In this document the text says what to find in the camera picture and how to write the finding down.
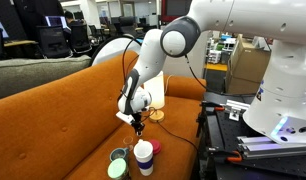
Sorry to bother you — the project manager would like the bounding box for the pink plastic cup lid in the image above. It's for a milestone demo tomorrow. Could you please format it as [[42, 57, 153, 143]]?
[[148, 139, 163, 156]]

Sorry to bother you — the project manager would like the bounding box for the aluminium rail stack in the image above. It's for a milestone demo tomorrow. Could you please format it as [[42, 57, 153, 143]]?
[[236, 135, 306, 160]]

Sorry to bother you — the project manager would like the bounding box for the white shade table lamp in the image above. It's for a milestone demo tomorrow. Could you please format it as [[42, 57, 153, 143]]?
[[143, 70, 167, 124]]

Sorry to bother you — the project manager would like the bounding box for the can with green lid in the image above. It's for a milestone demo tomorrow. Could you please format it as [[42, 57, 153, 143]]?
[[107, 157, 131, 180]]

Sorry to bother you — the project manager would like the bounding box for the black clamp orange handle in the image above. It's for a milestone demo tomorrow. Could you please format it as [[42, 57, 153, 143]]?
[[207, 147, 243, 164], [198, 100, 226, 113]]

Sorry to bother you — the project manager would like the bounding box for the seated person dark hair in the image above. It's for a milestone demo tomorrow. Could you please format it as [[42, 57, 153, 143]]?
[[63, 10, 77, 28]]

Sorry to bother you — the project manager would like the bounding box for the blue mug steel inside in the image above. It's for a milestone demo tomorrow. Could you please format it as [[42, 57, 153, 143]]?
[[109, 146, 131, 164]]

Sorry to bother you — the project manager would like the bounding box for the clear plastic cup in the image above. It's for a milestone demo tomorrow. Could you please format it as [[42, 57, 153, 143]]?
[[122, 135, 135, 152]]

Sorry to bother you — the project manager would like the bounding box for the brown cardboard box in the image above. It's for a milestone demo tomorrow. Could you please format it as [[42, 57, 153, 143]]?
[[224, 32, 272, 95]]

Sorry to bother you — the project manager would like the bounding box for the red framed monitor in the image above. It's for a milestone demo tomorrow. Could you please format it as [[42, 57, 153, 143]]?
[[160, 0, 193, 24]]

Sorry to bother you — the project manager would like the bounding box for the aluminium angle bracket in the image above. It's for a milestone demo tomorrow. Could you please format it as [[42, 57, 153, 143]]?
[[224, 98, 251, 122]]

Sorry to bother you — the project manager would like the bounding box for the black robot table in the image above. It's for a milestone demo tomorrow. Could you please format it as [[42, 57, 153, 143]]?
[[195, 92, 306, 180]]

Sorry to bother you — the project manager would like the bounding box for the black lamp cable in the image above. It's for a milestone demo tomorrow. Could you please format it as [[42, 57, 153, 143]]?
[[155, 119, 199, 152]]

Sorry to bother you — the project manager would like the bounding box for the blue screen laptop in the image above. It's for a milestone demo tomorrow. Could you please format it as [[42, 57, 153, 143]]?
[[44, 15, 69, 30]]

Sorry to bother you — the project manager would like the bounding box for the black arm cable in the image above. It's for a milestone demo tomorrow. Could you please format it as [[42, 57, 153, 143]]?
[[121, 36, 143, 101], [184, 54, 257, 98]]

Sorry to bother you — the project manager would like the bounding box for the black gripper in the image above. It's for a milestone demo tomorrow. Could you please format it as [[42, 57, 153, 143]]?
[[131, 112, 146, 137]]

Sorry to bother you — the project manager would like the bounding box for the black mesh office chair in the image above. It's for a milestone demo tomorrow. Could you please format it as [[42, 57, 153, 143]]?
[[69, 20, 93, 54], [36, 25, 73, 60]]

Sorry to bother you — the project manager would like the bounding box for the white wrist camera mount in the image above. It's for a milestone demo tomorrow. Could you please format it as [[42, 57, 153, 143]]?
[[115, 111, 135, 125]]

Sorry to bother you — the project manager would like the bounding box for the orange fabric sofa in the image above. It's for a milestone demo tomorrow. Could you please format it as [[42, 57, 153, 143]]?
[[0, 49, 207, 180]]

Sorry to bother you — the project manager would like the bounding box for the grey fabric sofa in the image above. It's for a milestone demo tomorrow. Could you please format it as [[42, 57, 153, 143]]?
[[0, 54, 93, 103]]

